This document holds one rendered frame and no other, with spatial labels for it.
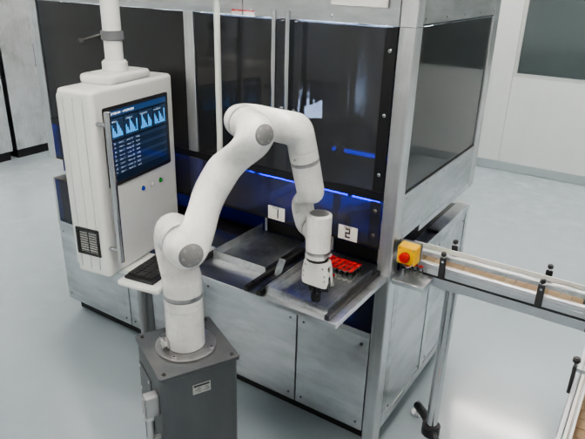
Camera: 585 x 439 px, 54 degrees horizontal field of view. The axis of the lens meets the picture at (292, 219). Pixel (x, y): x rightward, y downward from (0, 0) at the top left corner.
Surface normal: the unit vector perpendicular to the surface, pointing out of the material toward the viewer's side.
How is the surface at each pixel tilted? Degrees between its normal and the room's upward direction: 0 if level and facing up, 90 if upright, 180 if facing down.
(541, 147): 90
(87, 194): 90
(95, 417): 0
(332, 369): 90
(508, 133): 90
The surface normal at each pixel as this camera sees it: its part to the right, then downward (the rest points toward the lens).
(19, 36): 0.84, 0.23
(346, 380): -0.54, 0.31
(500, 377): 0.03, -0.92
